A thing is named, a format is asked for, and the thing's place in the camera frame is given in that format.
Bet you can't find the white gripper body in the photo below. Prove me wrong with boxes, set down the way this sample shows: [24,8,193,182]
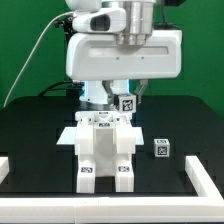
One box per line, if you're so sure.
[66,30,182,81]

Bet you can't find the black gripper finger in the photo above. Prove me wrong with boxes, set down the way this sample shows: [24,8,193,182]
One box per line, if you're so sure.
[134,79,148,104]
[102,80,115,105]

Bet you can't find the white chair seat plate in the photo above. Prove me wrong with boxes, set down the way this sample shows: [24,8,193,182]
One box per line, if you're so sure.
[94,128,115,177]

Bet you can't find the white chair back frame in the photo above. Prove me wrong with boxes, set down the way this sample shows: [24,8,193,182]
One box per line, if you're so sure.
[75,111,136,155]

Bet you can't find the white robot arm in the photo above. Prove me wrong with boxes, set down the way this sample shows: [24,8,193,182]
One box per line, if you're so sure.
[66,0,182,112]

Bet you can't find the black base cables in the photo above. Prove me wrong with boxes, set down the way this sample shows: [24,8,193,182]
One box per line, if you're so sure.
[38,79,84,98]

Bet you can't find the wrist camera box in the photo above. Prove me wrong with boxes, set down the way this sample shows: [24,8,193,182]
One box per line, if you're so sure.
[72,8,126,33]

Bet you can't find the black camera stand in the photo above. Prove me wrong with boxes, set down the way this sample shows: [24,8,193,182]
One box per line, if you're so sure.
[54,16,76,97]

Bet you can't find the white camera cable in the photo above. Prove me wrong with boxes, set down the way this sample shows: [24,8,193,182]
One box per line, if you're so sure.
[3,11,75,109]

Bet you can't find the white marker base plate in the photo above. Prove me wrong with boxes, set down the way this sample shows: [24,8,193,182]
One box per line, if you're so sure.
[57,127,144,145]

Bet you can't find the white U-shaped obstacle frame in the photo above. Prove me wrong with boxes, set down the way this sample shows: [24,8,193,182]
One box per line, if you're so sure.
[0,156,224,224]

